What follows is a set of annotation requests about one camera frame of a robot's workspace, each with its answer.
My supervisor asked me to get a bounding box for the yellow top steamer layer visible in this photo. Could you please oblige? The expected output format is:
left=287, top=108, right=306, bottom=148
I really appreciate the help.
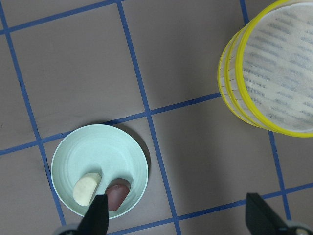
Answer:
left=230, top=0, right=313, bottom=138

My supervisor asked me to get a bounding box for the brown steamed bun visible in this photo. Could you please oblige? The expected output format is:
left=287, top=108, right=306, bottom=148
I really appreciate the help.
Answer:
left=105, top=178, right=131, bottom=212

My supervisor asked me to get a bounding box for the yellow bottom steamer layer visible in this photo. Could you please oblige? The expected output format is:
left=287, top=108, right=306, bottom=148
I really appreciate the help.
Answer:
left=217, top=30, right=261, bottom=128

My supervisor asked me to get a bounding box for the white steamed bun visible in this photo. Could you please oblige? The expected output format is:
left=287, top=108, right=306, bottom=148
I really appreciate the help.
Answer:
left=72, top=173, right=102, bottom=206

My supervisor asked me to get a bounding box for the light green round plate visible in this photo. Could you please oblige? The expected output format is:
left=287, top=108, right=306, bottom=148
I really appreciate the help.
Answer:
left=50, top=124, right=149, bottom=219

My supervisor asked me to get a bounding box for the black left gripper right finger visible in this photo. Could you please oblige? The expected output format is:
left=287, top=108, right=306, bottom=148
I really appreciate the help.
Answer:
left=246, top=193, right=293, bottom=235

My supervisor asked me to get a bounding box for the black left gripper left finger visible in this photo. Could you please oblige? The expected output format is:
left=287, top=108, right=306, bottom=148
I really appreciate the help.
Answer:
left=77, top=194, right=109, bottom=235

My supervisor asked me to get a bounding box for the yellow steamer layer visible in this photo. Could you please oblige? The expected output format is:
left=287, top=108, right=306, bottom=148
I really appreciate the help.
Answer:
left=217, top=30, right=261, bottom=128
left=230, top=0, right=313, bottom=138

